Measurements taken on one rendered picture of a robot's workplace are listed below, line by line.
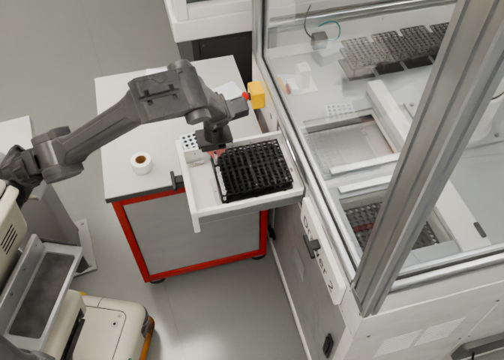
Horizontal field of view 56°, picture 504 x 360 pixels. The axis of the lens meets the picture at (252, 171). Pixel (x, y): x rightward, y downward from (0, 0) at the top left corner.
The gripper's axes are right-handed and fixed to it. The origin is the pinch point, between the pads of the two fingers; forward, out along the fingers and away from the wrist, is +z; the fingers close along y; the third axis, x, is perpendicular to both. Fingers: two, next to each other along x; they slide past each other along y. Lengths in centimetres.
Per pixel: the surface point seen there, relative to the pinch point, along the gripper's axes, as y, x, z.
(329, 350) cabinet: -25, 53, 44
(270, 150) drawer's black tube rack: -17.8, -0.7, 3.5
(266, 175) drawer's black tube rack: -14.0, 8.6, 3.3
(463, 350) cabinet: -74, 61, 58
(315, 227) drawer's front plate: -21.4, 31.3, -0.3
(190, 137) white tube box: 5.2, -21.7, 14.9
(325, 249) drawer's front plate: -21.6, 38.3, -0.7
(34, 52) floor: 90, -198, 102
